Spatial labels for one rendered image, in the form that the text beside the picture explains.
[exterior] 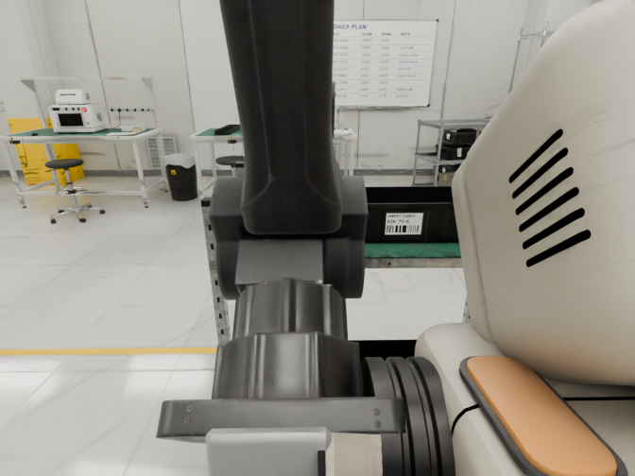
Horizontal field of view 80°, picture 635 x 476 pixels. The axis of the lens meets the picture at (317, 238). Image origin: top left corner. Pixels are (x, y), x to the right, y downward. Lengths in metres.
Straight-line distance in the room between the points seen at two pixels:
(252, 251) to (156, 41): 5.89
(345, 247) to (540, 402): 0.14
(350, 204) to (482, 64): 5.97
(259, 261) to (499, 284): 0.14
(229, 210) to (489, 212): 0.15
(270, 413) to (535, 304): 0.13
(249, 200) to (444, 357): 0.14
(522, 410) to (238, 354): 0.13
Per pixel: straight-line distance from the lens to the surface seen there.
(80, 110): 5.06
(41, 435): 2.10
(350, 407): 0.19
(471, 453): 0.19
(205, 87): 5.90
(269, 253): 0.24
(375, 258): 0.95
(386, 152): 5.91
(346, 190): 0.25
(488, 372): 0.20
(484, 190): 0.23
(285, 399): 0.19
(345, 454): 0.18
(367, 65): 5.75
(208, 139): 4.32
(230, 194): 0.25
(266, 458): 0.17
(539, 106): 0.19
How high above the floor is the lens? 1.36
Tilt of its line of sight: 23 degrees down
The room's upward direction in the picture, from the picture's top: straight up
